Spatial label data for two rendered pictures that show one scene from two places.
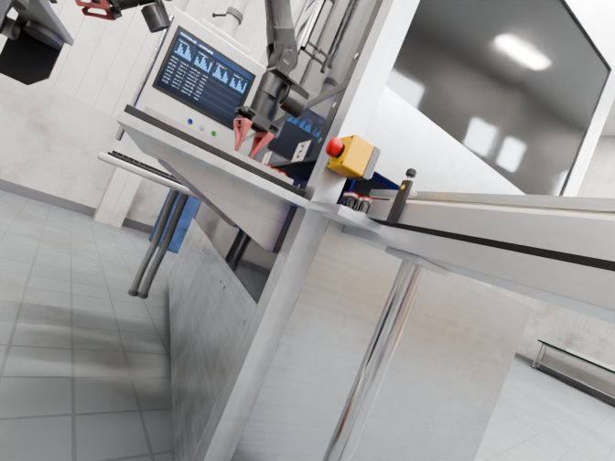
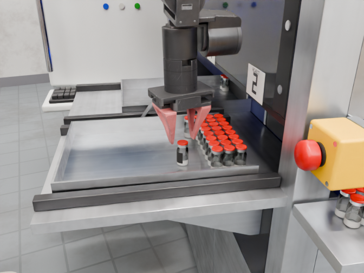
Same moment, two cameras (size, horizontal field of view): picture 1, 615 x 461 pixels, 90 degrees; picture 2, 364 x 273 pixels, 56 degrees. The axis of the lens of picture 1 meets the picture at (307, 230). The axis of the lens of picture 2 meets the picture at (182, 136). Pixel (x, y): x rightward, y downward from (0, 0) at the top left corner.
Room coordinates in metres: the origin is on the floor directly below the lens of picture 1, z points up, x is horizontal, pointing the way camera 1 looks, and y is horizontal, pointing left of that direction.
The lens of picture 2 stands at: (0.22, 0.06, 1.20)
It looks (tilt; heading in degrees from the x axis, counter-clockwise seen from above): 25 degrees down; 16
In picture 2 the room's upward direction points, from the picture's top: straight up
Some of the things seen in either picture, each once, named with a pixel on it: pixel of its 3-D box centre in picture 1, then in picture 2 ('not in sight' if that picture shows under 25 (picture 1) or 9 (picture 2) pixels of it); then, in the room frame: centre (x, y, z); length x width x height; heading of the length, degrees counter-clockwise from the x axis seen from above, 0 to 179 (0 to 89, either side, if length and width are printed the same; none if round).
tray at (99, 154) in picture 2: (216, 158); (152, 148); (0.79, 0.29, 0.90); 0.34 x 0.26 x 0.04; 115
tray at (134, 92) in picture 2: not in sight; (180, 93); (1.14, 0.33, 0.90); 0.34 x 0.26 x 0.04; 116
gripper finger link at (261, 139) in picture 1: (253, 138); (185, 116); (0.77, 0.22, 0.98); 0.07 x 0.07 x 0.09; 40
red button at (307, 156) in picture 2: (336, 148); (311, 155); (0.64, 0.01, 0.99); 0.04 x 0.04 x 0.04; 26
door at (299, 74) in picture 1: (297, 64); not in sight; (1.36, 0.33, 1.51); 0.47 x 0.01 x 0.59; 26
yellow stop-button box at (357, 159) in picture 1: (352, 158); (343, 151); (0.66, -0.03, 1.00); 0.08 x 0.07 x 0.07; 116
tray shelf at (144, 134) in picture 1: (218, 176); (163, 126); (0.96, 0.32, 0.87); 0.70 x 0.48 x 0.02; 26
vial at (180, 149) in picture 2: not in sight; (182, 153); (0.77, 0.22, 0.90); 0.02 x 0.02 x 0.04
